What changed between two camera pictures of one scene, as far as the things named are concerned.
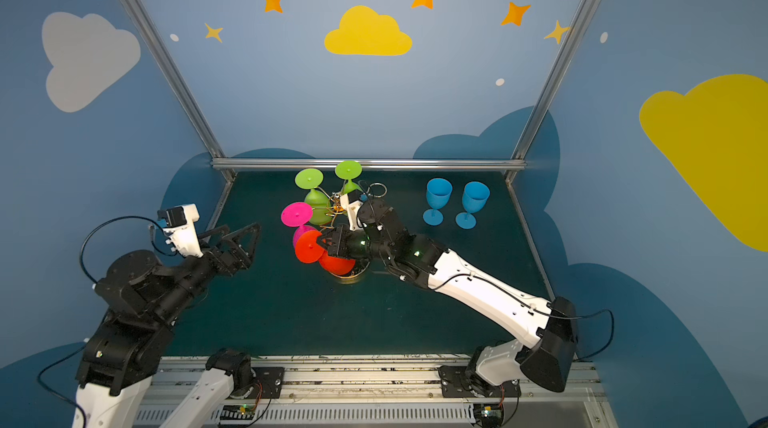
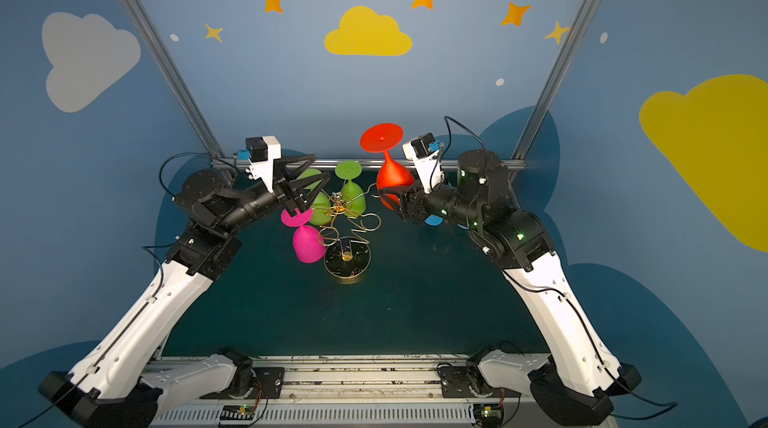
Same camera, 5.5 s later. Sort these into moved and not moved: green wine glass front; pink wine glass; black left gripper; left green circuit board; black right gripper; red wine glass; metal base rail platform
Moved: red wine glass; black right gripper; black left gripper
Not moved: metal base rail platform; pink wine glass; left green circuit board; green wine glass front
